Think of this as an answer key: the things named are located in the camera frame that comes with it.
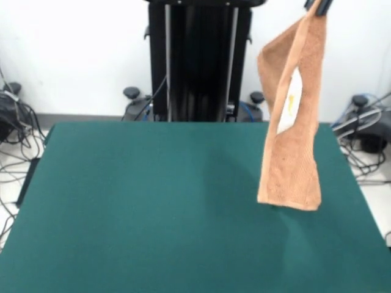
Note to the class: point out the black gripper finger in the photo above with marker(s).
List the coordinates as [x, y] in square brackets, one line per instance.
[311, 3]
[324, 7]

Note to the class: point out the orange terry towel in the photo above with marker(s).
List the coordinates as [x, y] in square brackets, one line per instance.
[293, 152]

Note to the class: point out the dark green table cloth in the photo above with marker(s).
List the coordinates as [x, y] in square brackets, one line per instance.
[122, 198]

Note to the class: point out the black pedestal foot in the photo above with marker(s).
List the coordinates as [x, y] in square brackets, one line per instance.
[132, 92]
[371, 140]
[9, 110]
[253, 113]

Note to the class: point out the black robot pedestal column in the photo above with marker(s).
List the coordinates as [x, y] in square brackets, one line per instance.
[198, 61]

